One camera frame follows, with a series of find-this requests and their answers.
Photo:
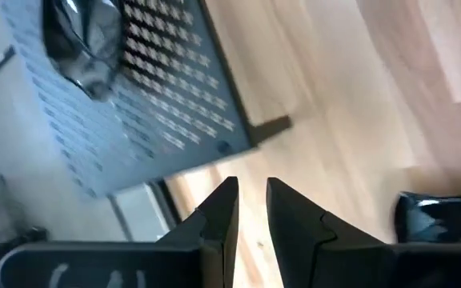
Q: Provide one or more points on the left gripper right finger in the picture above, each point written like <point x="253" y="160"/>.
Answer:
<point x="294" y="232"/>

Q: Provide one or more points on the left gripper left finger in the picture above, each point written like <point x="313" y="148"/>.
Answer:
<point x="214" y="228"/>

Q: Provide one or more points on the black wavy square bowl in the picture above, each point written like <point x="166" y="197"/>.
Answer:
<point x="438" y="220"/>

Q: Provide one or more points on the black leaf-shaped plate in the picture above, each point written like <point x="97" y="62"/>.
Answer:
<point x="82" y="48"/>

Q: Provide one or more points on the black perforated metal riser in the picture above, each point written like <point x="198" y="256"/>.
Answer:
<point x="166" y="100"/>

